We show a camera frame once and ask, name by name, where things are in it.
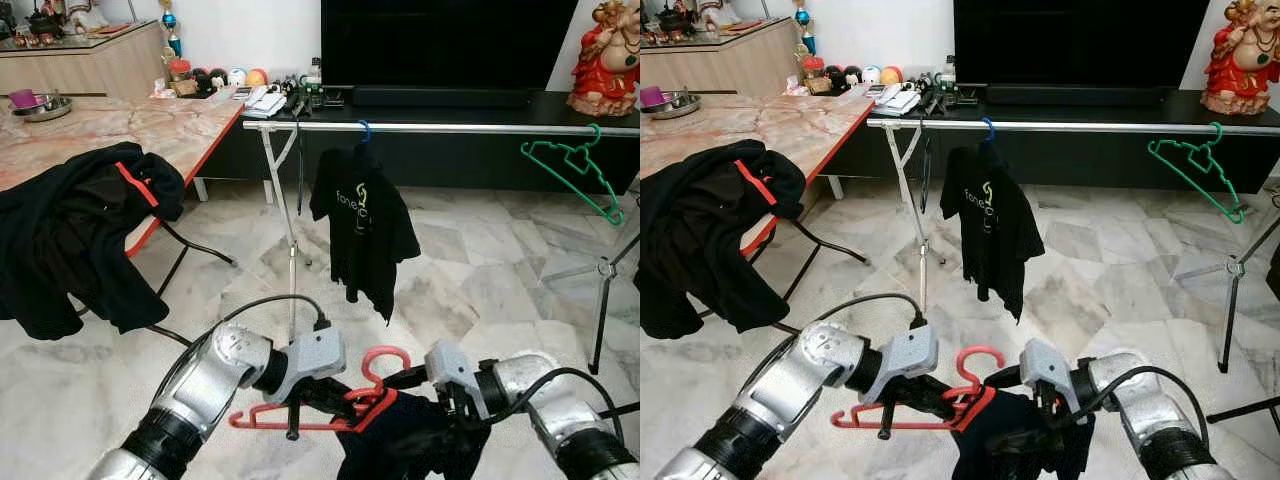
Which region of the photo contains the red plastic hanger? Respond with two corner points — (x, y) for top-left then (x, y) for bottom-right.
(830, 345), (1006, 431)
(228, 345), (413, 433)

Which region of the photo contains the black shirt with red collar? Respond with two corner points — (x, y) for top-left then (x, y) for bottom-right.
(950, 385), (1096, 480)
(335, 385), (491, 480)

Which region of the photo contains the green plastic hanger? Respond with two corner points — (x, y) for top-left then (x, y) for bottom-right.
(520, 123), (626, 227)
(1147, 122), (1248, 225)

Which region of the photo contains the black shirt with logo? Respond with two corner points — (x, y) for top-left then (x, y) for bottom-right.
(938, 140), (1047, 323)
(309, 140), (422, 326)

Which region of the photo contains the long black TV console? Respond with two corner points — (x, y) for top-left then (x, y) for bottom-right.
(200, 88), (641, 196)
(820, 87), (1280, 191)

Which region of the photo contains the silver metal clothes rack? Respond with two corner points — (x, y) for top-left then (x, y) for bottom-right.
(866, 117), (1280, 374)
(243, 118), (641, 376)

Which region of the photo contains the black jacket with red stripe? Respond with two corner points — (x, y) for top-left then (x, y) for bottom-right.
(640, 138), (806, 339)
(0, 142), (186, 341)

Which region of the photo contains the black soundbar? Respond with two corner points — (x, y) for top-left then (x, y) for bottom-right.
(985, 85), (1166, 107)
(352, 86), (534, 109)

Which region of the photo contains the stack of papers and booklets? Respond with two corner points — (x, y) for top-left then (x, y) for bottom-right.
(243, 85), (291, 119)
(872, 83), (923, 116)

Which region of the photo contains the marble table with red edge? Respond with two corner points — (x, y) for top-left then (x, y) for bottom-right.
(640, 95), (876, 336)
(0, 95), (246, 346)

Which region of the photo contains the large black television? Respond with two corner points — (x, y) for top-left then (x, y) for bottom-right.
(320, 0), (581, 89)
(952, 0), (1211, 88)

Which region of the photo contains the red laughing Buddha statue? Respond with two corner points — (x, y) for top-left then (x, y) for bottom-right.
(1200, 0), (1280, 116)
(567, 0), (641, 118)

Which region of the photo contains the metal bowl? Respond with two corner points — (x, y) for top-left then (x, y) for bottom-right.
(12, 93), (73, 123)
(650, 92), (701, 120)

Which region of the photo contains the light wooden cabinet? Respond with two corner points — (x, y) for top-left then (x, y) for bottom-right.
(0, 20), (171, 99)
(640, 18), (801, 98)

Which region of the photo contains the gold and blue trophy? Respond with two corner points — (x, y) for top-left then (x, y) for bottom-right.
(158, 0), (186, 59)
(793, 0), (816, 56)

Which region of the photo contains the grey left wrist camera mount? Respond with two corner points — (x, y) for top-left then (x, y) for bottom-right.
(285, 325), (348, 404)
(878, 323), (941, 404)

